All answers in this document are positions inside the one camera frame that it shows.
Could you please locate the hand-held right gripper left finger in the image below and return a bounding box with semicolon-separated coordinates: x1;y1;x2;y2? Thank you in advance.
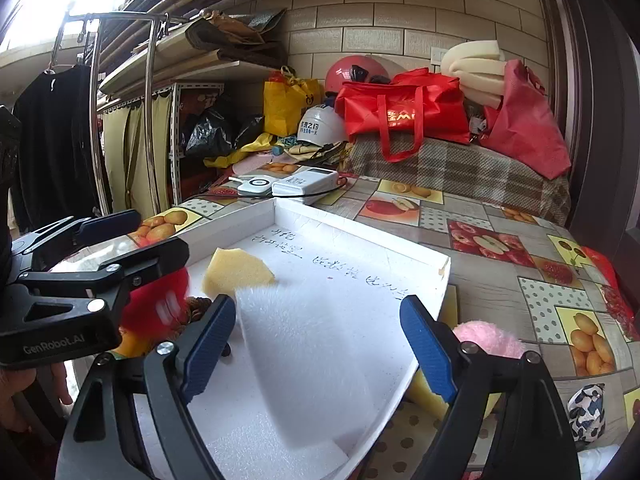
56;294;237;480

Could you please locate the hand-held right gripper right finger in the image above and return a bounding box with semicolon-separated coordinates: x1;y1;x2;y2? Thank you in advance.
399;294;582;480

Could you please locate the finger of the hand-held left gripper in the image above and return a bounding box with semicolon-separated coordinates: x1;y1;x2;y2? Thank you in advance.
10;209;142;281
30;237;190;321

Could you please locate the brown bumpy soft toy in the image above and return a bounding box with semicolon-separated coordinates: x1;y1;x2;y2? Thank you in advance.
185;296;216;326

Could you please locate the red plush apple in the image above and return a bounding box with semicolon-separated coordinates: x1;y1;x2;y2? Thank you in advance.
120;266;191;336

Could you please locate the pink plush ball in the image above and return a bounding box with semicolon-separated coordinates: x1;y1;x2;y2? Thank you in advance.
450;321;527;421

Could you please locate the yellow sponge piece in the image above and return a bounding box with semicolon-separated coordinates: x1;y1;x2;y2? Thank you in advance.
201;247;276;301

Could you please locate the white foam sheet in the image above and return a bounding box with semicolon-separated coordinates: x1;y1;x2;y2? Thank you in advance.
235;282;381;453

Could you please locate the white foam tray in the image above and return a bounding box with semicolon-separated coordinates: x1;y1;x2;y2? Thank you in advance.
132;196;452;480

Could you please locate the cow print face mask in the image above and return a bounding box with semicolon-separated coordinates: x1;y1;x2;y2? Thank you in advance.
567;384;607;445

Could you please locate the person's left hand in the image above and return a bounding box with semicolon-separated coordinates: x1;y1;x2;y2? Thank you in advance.
0;362;73;431

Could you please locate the yellow curtain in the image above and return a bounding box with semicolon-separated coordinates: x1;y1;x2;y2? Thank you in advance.
102;95;173;213

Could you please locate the fruit print tablecloth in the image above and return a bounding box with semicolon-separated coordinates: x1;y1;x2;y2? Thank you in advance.
130;157;640;480

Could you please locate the black garment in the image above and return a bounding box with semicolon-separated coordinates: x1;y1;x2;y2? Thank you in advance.
10;62;103;233

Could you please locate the white metal shelf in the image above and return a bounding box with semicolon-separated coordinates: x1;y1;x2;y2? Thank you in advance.
97;82;226;213

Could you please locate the chrome clothes rack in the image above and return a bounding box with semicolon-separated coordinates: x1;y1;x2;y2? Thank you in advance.
47;12;171;216

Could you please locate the white round dial device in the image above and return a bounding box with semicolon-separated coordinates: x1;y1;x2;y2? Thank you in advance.
236;175;275;197

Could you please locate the black plastic bag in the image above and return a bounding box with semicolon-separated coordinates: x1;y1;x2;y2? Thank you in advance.
185;107;236;158

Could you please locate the yellow plastic cloth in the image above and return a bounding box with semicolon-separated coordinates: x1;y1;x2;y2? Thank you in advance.
205;132;273;168

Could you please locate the white rectangular device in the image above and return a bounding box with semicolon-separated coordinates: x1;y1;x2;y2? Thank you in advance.
271;167;340;206

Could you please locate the beige board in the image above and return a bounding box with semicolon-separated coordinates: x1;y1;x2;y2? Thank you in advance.
99;30;281;96

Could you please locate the plaid cloth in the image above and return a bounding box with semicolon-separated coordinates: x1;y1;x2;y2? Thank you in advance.
347;132;572;226

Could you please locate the red gift bag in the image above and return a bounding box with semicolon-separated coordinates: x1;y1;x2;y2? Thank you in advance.
580;246;640;341

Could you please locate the yellow bag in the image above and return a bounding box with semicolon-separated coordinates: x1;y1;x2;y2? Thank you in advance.
263;67;322;137

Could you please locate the white helmet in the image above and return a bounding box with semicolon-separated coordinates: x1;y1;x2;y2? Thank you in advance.
296;105;349;147

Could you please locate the brown cardboard pile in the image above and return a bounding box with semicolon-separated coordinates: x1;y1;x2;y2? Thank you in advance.
185;7;288;63

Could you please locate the glossy red tote bag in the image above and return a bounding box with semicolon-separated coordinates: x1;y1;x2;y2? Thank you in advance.
334;67;472;163

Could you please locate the pinkish red fabric bag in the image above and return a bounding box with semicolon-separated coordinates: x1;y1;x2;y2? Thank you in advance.
482;59;572;180

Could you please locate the red helmet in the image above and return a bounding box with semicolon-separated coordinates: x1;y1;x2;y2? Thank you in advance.
325;56;391;96

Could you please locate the white foam roll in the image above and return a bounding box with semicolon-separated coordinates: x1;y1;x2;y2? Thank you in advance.
441;40;508;110

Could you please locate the purple metal door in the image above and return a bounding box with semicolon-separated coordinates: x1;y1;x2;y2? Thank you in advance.
537;0;640;291

